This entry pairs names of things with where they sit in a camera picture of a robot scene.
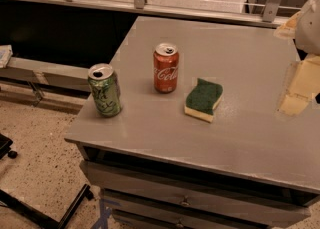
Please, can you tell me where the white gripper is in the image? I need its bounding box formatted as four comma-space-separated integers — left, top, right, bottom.
274, 0, 320, 116

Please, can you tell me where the red Coca-Cola can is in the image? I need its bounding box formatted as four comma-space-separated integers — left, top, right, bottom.
153, 43, 179, 93

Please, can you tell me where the green soda can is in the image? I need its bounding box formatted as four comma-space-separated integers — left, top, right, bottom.
88, 63, 122, 117

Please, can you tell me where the green and yellow sponge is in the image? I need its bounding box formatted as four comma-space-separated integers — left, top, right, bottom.
184, 78, 223, 123

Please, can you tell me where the grey drawer cabinet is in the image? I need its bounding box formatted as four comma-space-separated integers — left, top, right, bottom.
66, 17, 320, 229

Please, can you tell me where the upper drawer knob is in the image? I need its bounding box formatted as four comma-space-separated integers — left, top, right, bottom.
180, 196, 191, 207

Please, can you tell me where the grey metal bench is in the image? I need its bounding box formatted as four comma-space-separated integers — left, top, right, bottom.
0, 57, 90, 106

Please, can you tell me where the white object on bench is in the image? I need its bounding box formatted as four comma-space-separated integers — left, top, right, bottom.
0, 45, 13, 68

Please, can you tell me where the black chair base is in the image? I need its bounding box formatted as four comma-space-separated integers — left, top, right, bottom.
0, 134, 87, 221

